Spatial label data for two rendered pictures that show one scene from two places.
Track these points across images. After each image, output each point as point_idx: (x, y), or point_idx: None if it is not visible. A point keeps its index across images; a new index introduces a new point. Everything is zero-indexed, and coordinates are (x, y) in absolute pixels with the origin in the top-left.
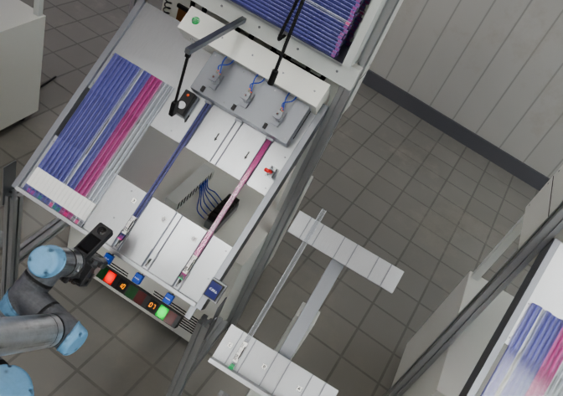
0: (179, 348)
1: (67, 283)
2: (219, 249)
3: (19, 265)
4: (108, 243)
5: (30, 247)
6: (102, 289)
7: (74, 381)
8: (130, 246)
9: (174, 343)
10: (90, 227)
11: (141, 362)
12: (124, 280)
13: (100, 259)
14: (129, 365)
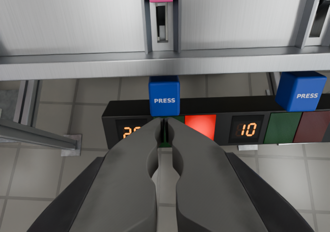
0: (212, 81)
1: (95, 92)
2: None
3: (50, 106)
4: (127, 47)
5: (28, 105)
6: (123, 78)
7: (165, 161)
8: (215, 4)
9: (206, 80)
10: (22, 36)
11: None
12: (244, 114)
13: (211, 203)
14: None
